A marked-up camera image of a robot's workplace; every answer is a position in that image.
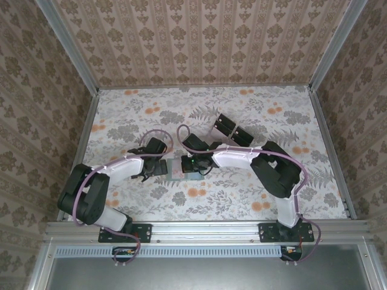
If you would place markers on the black credit card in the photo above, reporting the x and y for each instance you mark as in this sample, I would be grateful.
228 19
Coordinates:
242 139
227 118
224 127
245 132

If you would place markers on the aluminium frame post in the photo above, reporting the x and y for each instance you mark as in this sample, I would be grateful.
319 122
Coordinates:
335 51
69 51

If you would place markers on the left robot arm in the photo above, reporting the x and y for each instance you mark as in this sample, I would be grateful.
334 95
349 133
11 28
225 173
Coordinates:
121 170

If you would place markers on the long aluminium base rail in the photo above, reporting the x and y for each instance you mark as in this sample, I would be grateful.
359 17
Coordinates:
205 231

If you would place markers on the grey metal panel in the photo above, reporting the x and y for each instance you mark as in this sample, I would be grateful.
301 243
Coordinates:
205 275

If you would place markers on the aluminium side rail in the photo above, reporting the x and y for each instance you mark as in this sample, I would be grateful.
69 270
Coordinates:
84 130
329 145

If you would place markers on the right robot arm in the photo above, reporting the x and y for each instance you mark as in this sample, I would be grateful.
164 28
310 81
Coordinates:
232 158

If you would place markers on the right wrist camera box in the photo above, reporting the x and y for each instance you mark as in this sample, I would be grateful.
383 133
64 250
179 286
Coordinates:
195 142

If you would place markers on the pink credit card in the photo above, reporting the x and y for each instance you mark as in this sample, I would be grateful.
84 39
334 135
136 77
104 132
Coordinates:
219 133
176 172

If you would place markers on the black grey hinged case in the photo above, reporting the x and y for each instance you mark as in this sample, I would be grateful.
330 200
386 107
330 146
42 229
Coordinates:
232 130

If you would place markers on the aluminium frame rail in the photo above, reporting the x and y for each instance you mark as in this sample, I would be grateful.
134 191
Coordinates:
42 266
369 266

